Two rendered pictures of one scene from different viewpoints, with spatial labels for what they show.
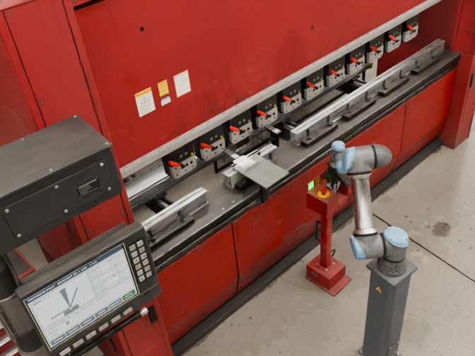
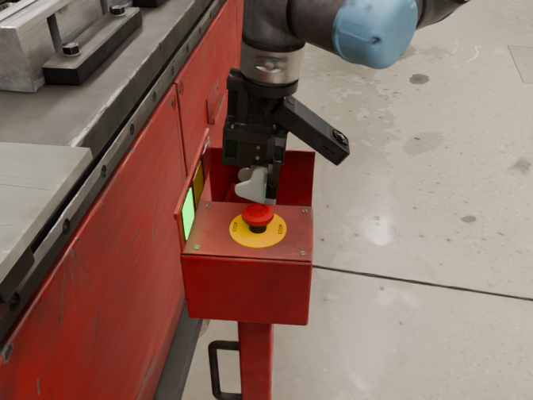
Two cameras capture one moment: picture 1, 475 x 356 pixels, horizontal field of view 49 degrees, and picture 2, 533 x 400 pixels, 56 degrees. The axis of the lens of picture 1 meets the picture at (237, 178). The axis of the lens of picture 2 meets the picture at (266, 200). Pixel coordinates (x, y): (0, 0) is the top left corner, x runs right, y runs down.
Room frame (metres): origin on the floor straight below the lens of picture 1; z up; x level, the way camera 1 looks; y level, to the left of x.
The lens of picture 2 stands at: (1.97, -0.16, 1.19)
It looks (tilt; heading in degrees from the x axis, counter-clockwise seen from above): 37 degrees down; 315
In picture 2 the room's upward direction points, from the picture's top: straight up
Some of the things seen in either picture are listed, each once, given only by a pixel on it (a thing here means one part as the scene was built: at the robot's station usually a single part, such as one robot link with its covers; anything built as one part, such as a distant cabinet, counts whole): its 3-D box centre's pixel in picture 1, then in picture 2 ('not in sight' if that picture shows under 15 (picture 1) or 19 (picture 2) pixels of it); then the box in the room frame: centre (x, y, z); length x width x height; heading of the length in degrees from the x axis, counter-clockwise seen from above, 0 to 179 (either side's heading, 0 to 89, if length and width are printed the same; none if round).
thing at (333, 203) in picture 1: (326, 193); (254, 223); (2.35, -0.52, 0.75); 0.20 x 0.16 x 0.18; 130
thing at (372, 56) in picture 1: (371, 46); not in sight; (3.17, -0.97, 1.26); 0.15 x 0.09 x 0.17; 128
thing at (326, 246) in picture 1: (326, 236); (257, 377); (2.35, -0.52, 0.39); 0.05 x 0.05 x 0.54; 40
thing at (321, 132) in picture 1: (319, 133); (99, 40); (2.77, -0.56, 0.89); 0.30 x 0.05 x 0.03; 128
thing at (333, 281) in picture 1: (329, 273); not in sight; (2.33, -0.54, 0.06); 0.25 x 0.20 x 0.12; 40
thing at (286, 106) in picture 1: (287, 95); not in sight; (2.67, -0.34, 1.26); 0.15 x 0.09 x 0.17; 128
